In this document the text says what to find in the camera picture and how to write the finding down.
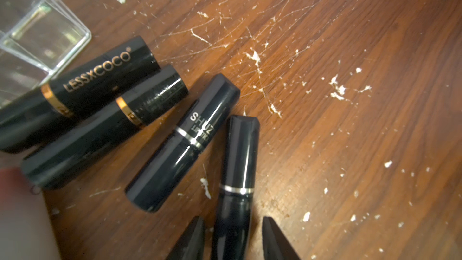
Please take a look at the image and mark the black gold lipstick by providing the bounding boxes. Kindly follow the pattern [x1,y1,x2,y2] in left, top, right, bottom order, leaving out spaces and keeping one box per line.
[20,65,188,190]
[1,36,160,154]

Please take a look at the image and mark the beige lipstick tube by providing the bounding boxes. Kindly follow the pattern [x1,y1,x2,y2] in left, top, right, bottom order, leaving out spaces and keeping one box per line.
[1,152,61,260]

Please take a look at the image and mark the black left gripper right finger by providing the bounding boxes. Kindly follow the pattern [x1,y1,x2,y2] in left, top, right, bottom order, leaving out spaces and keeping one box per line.
[262,216,301,260]

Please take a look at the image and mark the black silver lipstick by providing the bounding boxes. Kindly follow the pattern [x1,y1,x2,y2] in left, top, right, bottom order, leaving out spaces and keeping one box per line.
[125,73,240,213]
[211,115,260,260]

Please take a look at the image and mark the clear acrylic lipstick organizer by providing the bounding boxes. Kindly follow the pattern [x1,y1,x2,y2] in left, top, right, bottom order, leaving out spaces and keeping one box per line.
[1,0,91,107]

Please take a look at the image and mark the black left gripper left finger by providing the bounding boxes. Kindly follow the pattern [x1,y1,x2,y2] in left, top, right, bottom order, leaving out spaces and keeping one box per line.
[166,215,205,260]

